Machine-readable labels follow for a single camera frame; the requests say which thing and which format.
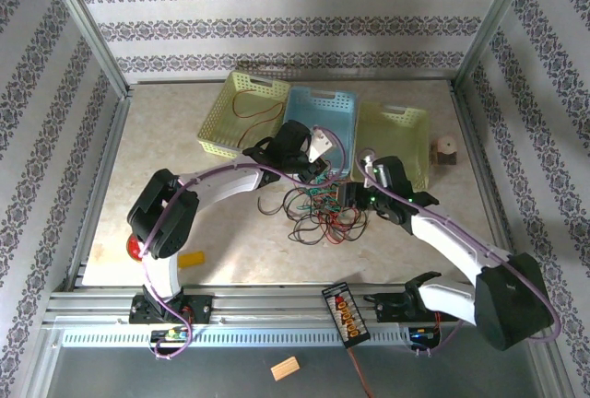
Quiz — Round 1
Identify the light blue plastic basket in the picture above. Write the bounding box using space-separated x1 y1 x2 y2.
280 84 360 178

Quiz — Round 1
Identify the yellow-green plastic basket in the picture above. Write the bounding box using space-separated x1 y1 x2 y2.
350 100 432 191

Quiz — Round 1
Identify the wooden spool on block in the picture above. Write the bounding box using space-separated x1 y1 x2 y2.
431 135 458 167

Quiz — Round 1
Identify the pale yellow plastic basket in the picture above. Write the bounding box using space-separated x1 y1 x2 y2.
196 70 292 159

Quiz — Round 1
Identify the black board with orange connectors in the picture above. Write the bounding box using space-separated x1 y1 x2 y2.
321 281 370 349

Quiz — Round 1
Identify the yellow rectangular block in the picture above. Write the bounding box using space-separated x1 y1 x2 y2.
178 251 207 269

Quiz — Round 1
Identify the small circuit board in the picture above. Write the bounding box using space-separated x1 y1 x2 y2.
408 327 440 348
150 328 190 344

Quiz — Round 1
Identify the small wooden block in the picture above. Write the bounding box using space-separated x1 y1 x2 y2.
270 356 301 381

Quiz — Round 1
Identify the red round button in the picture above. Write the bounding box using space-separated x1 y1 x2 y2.
125 234 147 262

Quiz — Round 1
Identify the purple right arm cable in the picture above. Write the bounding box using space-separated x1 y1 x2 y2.
354 147 562 357

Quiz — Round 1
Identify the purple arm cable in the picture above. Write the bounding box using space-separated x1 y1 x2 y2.
354 147 562 357
140 126 348 362

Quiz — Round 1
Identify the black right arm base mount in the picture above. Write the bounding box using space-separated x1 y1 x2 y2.
363 289 443 323

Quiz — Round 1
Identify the aluminium frame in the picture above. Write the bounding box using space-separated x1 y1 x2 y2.
22 0 568 398

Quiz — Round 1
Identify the white slotted cable duct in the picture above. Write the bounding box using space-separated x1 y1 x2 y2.
62 327 414 348

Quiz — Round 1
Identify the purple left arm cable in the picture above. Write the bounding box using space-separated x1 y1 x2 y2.
140 126 348 362

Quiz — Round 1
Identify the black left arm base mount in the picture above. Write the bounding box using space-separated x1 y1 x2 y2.
128 291 216 325

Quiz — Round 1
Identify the red cable from connector board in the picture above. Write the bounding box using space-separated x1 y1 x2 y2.
348 346 375 398

